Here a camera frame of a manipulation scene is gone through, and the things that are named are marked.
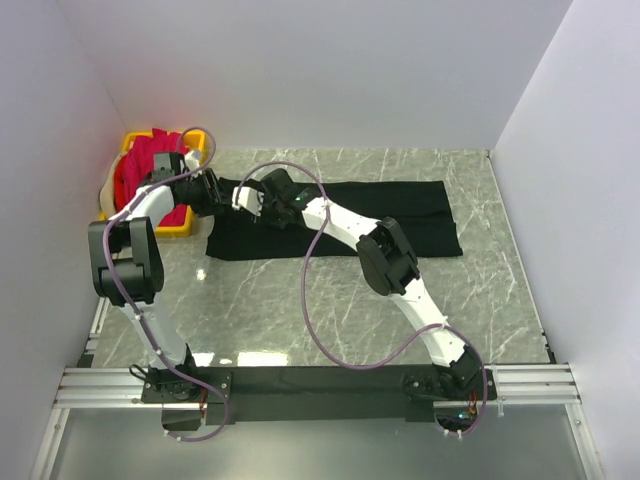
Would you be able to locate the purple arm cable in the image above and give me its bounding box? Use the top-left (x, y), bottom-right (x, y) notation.
top-left (234, 161), bottom-right (489, 437)
top-left (101, 125), bottom-right (233, 443)

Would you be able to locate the yellow plastic bin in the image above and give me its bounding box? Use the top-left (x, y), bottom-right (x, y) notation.
top-left (98, 128), bottom-right (195, 238)

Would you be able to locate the magenta t shirt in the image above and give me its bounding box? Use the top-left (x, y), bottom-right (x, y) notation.
top-left (117, 128), bottom-right (180, 171)

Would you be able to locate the aluminium extrusion rail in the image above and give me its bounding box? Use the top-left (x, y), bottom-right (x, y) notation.
top-left (54, 364), bottom-right (581, 409)

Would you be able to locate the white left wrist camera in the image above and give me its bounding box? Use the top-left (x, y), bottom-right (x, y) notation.
top-left (184, 149), bottom-right (203, 171)

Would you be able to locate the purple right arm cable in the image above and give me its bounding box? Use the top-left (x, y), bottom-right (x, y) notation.
top-left (234, 161), bottom-right (489, 437)

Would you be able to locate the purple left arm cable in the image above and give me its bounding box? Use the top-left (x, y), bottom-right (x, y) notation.
top-left (101, 125), bottom-right (233, 443)

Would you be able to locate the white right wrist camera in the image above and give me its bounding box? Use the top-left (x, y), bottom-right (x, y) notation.
top-left (231, 186), bottom-right (264, 217)

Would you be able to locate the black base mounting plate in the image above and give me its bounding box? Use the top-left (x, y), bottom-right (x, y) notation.
top-left (141, 365), bottom-right (497, 431)

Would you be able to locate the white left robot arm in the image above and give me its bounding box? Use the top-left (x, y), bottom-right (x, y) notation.
top-left (88, 150), bottom-right (224, 402)

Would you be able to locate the black t shirt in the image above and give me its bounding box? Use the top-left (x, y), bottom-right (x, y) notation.
top-left (205, 181), bottom-right (463, 261)

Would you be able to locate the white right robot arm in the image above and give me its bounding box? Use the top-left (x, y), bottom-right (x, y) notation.
top-left (234, 168), bottom-right (489, 401)

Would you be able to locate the beige t shirt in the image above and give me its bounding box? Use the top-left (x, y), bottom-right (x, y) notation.
top-left (98, 152), bottom-right (125, 218)

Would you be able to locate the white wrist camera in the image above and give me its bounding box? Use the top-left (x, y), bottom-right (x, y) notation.
top-left (231, 186), bottom-right (264, 217)
top-left (184, 149), bottom-right (203, 171)

